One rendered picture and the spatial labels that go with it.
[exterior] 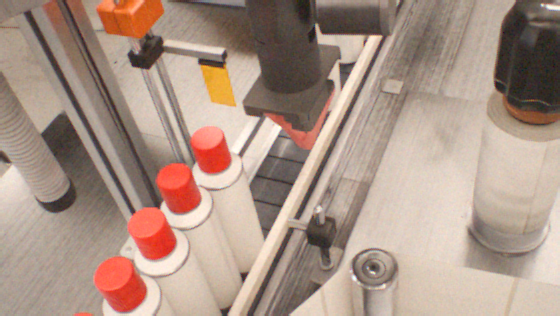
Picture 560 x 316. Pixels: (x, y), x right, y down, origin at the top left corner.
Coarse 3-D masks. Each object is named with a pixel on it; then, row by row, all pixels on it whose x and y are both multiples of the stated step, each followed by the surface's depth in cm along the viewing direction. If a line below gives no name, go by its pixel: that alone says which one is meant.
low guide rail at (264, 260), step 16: (368, 48) 88; (368, 64) 88; (352, 80) 84; (352, 96) 84; (336, 112) 80; (336, 128) 80; (320, 144) 76; (320, 160) 76; (304, 176) 73; (304, 192) 73; (288, 208) 70; (272, 240) 67; (272, 256) 67; (256, 272) 65; (256, 288) 65; (240, 304) 62
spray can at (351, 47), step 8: (344, 40) 88; (352, 40) 88; (360, 40) 89; (344, 48) 89; (352, 48) 89; (360, 48) 90; (344, 56) 90; (352, 56) 90; (344, 64) 91; (352, 64) 91
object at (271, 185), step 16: (400, 0) 102; (320, 128) 83; (272, 144) 82; (288, 144) 82; (272, 160) 80; (288, 160) 80; (304, 160) 80; (256, 176) 79; (272, 176) 78; (288, 176) 78; (256, 192) 77; (272, 192) 77; (288, 192) 76; (256, 208) 75; (272, 208) 75; (304, 208) 76; (272, 224) 73; (288, 240) 73; (272, 272) 69; (256, 304) 66
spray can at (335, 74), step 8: (320, 32) 75; (320, 40) 75; (328, 40) 76; (336, 40) 78; (336, 64) 80; (336, 72) 81; (336, 80) 82; (336, 88) 83; (336, 96) 83; (328, 112) 85
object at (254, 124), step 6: (252, 120) 74; (258, 120) 74; (264, 120) 76; (246, 126) 74; (252, 126) 73; (258, 126) 74; (246, 132) 73; (252, 132) 73; (240, 138) 72; (246, 138) 72; (252, 138) 73; (234, 144) 72; (240, 144) 72; (246, 144) 72; (234, 150) 71; (240, 150) 71; (246, 150) 73; (240, 156) 71
